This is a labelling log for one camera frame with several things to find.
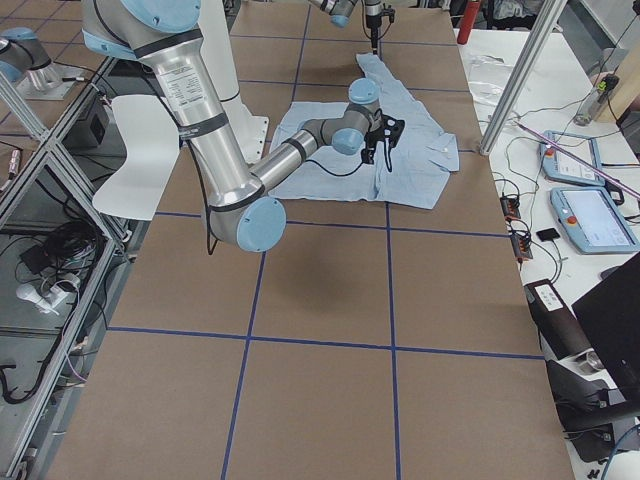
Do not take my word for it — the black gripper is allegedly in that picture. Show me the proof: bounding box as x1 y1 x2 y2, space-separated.
364 0 395 55
360 127 386 164

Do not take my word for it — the light blue button shirt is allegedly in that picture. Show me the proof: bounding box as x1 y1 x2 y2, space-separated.
270 54 460 209

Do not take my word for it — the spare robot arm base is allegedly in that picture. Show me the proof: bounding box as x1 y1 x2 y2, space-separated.
1 27 85 100

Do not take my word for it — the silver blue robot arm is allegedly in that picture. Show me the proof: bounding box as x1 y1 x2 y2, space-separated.
309 0 395 55
82 1 384 252

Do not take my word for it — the person hand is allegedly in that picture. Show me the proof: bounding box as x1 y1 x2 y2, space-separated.
591 72 619 92

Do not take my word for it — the red bottle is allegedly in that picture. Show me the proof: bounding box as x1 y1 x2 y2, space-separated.
456 0 482 45

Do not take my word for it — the crumpled clear plastic bag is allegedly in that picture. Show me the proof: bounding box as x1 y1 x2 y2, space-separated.
462 54 514 107

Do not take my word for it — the orange circuit board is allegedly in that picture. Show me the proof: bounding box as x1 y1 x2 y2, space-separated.
500 195 533 264

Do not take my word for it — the far teach pendant tablet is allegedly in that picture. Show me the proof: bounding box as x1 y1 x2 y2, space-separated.
538 129 616 187

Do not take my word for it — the teach pendant tablet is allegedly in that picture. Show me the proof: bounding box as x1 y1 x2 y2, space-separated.
549 186 639 254
538 129 616 187

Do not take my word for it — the small black card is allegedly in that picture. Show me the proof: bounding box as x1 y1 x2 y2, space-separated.
536 228 561 242

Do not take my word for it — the clear drink bottle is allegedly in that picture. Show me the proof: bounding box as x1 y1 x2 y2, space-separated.
573 86 617 126

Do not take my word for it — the near teach pendant tablet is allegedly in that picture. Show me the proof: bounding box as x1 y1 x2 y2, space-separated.
549 186 639 254

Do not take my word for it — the purple rod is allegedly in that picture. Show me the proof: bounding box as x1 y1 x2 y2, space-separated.
516 121 640 200

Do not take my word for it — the wooden board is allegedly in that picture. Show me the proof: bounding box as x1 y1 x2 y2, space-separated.
592 0 640 124

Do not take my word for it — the black monitor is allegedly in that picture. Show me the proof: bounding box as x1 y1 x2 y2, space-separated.
572 255 639 400

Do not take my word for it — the white power strip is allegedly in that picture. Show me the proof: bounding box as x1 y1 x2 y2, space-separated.
16 280 79 316

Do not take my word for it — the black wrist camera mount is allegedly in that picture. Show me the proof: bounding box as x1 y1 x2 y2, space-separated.
382 114 406 149

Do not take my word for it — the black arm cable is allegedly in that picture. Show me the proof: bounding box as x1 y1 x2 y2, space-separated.
304 134 396 177

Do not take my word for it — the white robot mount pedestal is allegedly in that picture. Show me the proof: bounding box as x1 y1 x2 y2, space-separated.
189 0 269 165

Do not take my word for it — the aluminium frame post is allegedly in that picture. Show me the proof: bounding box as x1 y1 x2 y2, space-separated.
479 0 567 156

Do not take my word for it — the aluminium table frame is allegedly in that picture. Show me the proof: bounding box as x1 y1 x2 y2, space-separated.
1 67 142 479

